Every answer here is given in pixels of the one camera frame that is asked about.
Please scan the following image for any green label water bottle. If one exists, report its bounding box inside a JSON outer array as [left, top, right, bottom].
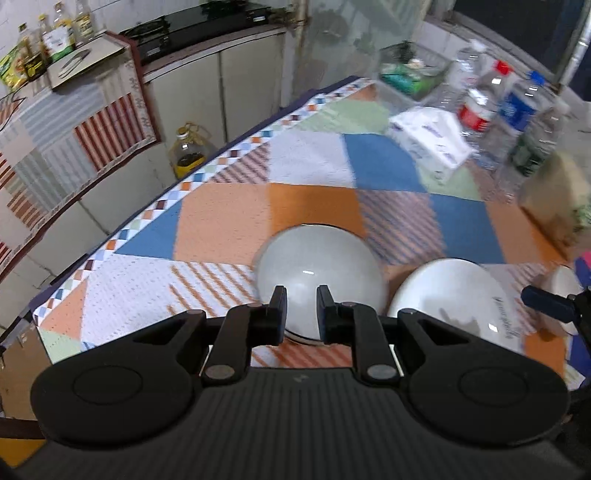
[[496, 99, 571, 185]]

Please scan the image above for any green plastic basket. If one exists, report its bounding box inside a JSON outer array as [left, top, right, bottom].
[[376, 41, 455, 100]]

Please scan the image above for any yellow condiment bottle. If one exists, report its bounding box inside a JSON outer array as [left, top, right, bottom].
[[37, 14, 52, 61]]

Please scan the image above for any grey cutting board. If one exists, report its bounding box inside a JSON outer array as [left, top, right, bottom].
[[46, 39, 127, 90]]

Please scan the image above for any clear water bottle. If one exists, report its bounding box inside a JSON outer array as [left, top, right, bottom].
[[434, 39, 488, 112]]

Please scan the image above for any white and green packet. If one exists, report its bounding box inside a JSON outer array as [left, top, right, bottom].
[[48, 25, 77, 63]]

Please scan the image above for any white bowl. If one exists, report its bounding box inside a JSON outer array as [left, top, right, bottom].
[[255, 224, 389, 346], [538, 265, 585, 335]]

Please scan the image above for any clear condiment bottle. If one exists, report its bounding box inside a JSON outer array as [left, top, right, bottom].
[[51, 0, 70, 31]]

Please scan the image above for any large yellow oil jug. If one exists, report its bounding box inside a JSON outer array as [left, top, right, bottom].
[[168, 122, 218, 181]]

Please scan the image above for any red label water bottle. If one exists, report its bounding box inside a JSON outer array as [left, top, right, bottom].
[[457, 60, 514, 139]]

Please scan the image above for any white tissue box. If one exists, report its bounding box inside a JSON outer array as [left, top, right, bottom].
[[388, 106, 474, 183]]

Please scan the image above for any white vertical pipe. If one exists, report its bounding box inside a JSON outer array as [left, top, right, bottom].
[[293, 0, 310, 107]]

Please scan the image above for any patchwork tablecloth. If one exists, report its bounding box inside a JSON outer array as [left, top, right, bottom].
[[30, 76, 591, 393]]

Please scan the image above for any black gas stove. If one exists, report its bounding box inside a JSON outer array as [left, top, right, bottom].
[[119, 0, 296, 49]]

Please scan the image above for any green seasoning packet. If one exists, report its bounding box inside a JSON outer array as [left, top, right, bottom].
[[0, 51, 28, 90]]

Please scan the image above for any clear bag of rice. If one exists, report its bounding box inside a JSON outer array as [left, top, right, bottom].
[[519, 150, 591, 250]]

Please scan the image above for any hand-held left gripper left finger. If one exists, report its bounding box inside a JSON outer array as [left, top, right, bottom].
[[83, 285, 288, 387]]

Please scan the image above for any white kitchen cabinet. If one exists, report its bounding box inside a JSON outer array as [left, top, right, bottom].
[[139, 28, 296, 153]]

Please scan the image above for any dark capped condiment bottle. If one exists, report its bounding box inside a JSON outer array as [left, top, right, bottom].
[[16, 25, 37, 58]]

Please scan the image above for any window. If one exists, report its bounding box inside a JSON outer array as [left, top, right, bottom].
[[450, 0, 591, 100]]

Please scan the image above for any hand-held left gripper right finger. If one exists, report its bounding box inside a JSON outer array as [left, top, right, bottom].
[[315, 285, 514, 387]]

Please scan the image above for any yellow oil bottle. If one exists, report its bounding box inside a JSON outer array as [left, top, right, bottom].
[[74, 0, 95, 47]]

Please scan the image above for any blue label water bottle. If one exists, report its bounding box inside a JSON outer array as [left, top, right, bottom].
[[480, 70, 548, 160]]

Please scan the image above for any white plate with sun print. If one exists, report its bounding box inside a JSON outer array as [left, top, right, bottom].
[[387, 258, 527, 356]]

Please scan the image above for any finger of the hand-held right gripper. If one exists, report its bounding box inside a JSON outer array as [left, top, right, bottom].
[[521, 285, 578, 320]]

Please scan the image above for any striped patchwork counter cloth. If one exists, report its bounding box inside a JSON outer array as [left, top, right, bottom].
[[0, 32, 160, 282]]

